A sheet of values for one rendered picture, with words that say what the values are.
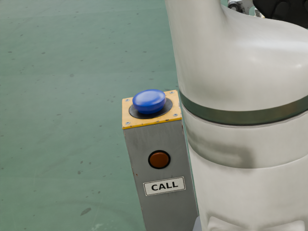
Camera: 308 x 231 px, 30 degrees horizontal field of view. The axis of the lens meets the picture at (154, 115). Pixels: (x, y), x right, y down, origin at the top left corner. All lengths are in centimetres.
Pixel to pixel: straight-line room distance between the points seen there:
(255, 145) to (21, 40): 164
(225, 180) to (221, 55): 9
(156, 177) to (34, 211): 45
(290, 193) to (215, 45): 11
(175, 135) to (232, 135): 34
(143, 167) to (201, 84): 38
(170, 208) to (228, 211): 36
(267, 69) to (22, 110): 119
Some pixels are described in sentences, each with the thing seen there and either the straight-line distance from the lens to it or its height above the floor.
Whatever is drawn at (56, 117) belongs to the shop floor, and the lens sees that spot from 139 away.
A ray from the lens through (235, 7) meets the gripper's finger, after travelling 60.
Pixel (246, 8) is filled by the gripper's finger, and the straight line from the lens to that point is 61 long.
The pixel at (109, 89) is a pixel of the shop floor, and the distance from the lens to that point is 146.
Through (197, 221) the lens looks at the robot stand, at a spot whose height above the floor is 30.
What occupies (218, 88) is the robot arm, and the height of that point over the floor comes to 50.
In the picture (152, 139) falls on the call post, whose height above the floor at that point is 29.
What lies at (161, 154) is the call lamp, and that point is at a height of 27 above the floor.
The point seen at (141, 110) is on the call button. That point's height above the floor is 32.
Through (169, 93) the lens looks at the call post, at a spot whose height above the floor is 31.
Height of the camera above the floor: 65
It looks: 30 degrees down
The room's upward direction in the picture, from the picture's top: 11 degrees counter-clockwise
